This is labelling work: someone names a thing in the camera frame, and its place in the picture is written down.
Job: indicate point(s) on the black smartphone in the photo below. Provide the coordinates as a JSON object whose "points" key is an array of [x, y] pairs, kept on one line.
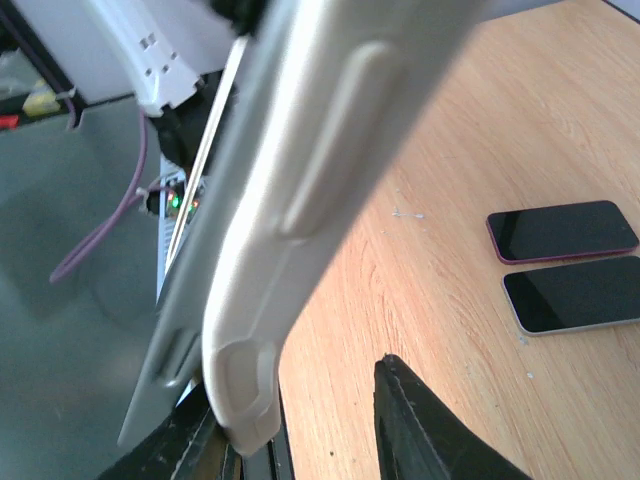
{"points": [[557, 232], [575, 297]]}

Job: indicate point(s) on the white phone case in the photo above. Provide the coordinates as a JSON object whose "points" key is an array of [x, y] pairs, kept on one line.
{"points": [[334, 91]]}

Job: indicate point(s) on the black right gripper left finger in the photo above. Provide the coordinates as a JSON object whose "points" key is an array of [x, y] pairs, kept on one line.
{"points": [[189, 444]]}

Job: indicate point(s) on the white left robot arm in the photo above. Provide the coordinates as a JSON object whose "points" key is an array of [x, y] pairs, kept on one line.
{"points": [[188, 110]]}

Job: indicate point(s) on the phone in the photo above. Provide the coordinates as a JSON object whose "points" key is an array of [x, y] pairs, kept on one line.
{"points": [[173, 357]]}

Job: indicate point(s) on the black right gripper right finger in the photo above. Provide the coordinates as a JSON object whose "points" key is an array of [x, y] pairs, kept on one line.
{"points": [[419, 437]]}

